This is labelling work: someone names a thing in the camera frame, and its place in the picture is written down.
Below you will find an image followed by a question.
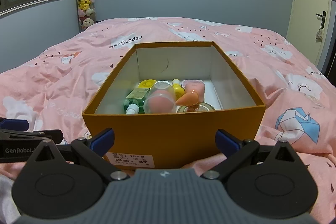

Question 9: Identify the green bottle with white cap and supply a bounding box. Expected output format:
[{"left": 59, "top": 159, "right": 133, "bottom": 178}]
[{"left": 123, "top": 88, "right": 154, "bottom": 115}]

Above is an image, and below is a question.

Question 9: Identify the yellow case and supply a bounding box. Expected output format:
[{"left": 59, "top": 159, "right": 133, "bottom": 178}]
[{"left": 138, "top": 79, "right": 158, "bottom": 89}]

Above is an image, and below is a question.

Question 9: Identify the black door handle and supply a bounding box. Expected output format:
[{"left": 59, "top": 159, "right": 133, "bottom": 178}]
[{"left": 316, "top": 11, "right": 327, "bottom": 28}]

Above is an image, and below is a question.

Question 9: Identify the pink printed blanket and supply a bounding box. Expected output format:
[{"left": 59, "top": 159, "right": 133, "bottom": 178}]
[{"left": 0, "top": 17, "right": 336, "bottom": 224}]

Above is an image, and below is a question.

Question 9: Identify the white cloth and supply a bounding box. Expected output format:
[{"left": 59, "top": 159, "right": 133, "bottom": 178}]
[{"left": 0, "top": 174, "right": 20, "bottom": 224}]

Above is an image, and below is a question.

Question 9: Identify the pink tube with orange cap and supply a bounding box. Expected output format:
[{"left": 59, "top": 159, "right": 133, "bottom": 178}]
[{"left": 175, "top": 79, "right": 206, "bottom": 106}]

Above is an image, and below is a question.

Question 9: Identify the round gold compact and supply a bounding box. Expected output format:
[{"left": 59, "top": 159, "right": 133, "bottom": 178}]
[{"left": 176, "top": 103, "right": 216, "bottom": 113}]

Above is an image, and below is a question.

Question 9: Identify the clear tube of plush toys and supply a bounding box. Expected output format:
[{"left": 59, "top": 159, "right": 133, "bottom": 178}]
[{"left": 76, "top": 0, "right": 97, "bottom": 31}]

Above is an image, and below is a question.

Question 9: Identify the clear jar with pink sponge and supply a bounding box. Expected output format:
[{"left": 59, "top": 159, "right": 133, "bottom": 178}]
[{"left": 144, "top": 81, "right": 177, "bottom": 114}]

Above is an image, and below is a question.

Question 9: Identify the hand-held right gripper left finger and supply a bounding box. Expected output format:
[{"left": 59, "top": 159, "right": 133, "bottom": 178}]
[{"left": 26, "top": 128, "right": 131, "bottom": 180}]

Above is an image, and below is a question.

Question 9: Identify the orange cardboard box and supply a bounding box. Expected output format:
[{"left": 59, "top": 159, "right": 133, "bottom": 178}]
[{"left": 82, "top": 41, "right": 266, "bottom": 169}]

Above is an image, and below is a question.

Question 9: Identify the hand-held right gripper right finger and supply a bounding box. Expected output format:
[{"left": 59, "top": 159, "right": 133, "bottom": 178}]
[{"left": 203, "top": 129, "right": 302, "bottom": 180}]

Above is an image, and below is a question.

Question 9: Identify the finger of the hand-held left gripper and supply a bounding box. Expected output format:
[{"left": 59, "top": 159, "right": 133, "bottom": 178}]
[
  {"left": 0, "top": 129, "right": 63, "bottom": 145},
  {"left": 0, "top": 118, "right": 29, "bottom": 132}
]

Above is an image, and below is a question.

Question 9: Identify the yellow bottle with white cap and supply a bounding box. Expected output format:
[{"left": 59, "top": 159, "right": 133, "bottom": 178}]
[{"left": 172, "top": 79, "right": 186, "bottom": 100}]

